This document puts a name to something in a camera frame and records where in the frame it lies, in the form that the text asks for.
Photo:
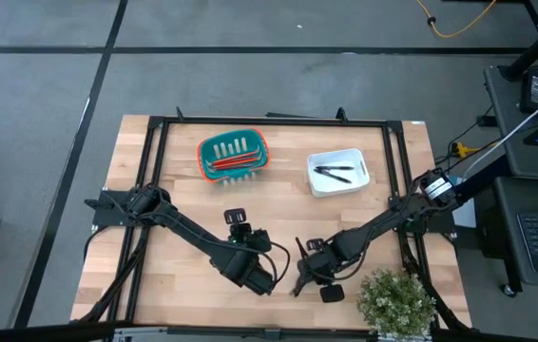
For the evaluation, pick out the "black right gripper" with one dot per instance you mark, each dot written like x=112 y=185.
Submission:
x=326 y=266

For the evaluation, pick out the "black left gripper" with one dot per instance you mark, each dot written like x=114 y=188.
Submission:
x=250 y=240

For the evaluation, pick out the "black pen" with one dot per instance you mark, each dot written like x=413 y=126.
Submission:
x=302 y=249
x=340 y=167
x=335 y=176
x=299 y=285

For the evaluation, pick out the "long dark red pencil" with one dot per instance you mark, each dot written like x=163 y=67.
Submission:
x=233 y=157

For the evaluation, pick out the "white plastic bin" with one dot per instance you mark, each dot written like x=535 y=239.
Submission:
x=340 y=187

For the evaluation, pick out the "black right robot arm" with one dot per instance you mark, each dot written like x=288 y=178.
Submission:
x=383 y=221

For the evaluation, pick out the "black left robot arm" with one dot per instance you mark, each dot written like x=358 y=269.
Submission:
x=188 y=233

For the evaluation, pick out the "artificial green potted plant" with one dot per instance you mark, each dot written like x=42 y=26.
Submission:
x=395 y=304

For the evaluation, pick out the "white and blue sheet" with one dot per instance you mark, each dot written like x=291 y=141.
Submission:
x=464 y=216

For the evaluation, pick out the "yellow power plug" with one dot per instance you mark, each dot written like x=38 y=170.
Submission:
x=461 y=150

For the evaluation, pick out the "black caster wheel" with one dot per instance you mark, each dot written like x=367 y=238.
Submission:
x=507 y=290

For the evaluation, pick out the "grey laptop desk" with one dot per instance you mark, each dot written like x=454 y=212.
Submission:
x=506 y=228

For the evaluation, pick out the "black floor power brick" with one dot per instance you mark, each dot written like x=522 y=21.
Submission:
x=486 y=120

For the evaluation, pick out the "black rig beam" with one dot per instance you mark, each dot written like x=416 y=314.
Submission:
x=36 y=332

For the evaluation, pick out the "black aluminium table frame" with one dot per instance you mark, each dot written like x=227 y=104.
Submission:
x=202 y=120

